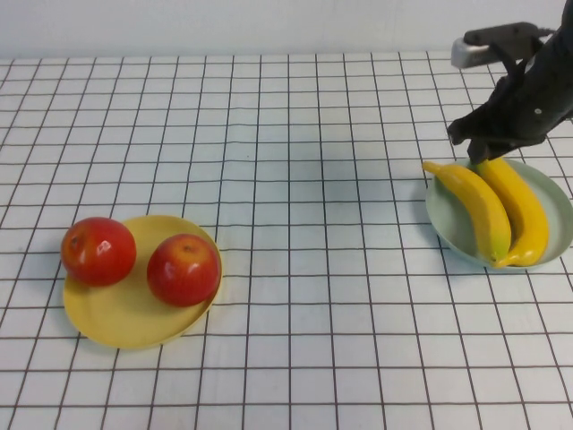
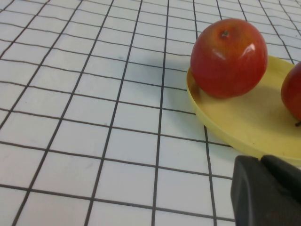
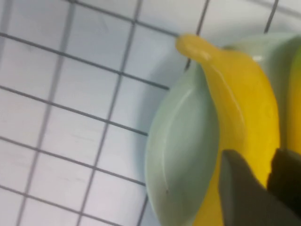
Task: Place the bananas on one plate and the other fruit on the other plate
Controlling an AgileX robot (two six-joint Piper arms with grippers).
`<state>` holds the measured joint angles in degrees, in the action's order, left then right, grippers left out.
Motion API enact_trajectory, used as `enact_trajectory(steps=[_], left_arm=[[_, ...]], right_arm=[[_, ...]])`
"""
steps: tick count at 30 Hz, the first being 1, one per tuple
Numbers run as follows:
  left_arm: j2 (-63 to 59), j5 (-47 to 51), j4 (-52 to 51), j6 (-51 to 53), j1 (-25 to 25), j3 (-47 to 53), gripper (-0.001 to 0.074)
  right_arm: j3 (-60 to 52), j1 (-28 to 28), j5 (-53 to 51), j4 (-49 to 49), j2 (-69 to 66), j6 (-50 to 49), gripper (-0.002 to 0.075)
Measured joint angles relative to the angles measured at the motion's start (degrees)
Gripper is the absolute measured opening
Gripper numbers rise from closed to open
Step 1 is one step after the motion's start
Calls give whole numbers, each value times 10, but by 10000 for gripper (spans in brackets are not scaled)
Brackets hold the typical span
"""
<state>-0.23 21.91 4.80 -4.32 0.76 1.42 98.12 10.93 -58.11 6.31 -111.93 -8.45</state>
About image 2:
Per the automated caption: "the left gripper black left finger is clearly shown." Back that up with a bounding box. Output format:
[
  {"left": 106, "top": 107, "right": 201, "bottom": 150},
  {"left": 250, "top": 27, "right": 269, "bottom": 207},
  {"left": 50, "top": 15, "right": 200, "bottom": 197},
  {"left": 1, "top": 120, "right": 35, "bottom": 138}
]
[{"left": 230, "top": 154, "right": 301, "bottom": 226}]

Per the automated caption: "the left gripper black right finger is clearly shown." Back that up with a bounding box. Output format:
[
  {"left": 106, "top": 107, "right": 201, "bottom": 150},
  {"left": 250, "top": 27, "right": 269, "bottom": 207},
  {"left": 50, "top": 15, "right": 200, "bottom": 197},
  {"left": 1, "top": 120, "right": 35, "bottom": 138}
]
[{"left": 261, "top": 154, "right": 301, "bottom": 206}]

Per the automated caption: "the red artificial apple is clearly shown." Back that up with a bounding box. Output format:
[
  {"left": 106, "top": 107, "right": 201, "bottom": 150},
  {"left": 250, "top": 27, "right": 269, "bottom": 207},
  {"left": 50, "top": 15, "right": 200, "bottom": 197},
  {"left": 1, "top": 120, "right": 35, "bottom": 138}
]
[
  {"left": 281, "top": 61, "right": 301, "bottom": 127},
  {"left": 190, "top": 18, "right": 269, "bottom": 99}
]

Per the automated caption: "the yellow round plate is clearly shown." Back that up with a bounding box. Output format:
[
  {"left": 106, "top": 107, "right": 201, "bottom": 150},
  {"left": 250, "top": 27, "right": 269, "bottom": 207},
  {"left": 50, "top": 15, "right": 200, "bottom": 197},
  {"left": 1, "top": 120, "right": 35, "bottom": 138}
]
[{"left": 186, "top": 55, "right": 301, "bottom": 167}]

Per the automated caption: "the white black-grid tablecloth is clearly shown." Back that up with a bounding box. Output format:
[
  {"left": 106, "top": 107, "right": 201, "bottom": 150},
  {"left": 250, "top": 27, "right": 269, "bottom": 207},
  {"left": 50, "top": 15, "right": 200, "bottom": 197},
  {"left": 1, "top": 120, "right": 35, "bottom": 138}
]
[{"left": 0, "top": 0, "right": 301, "bottom": 226}]

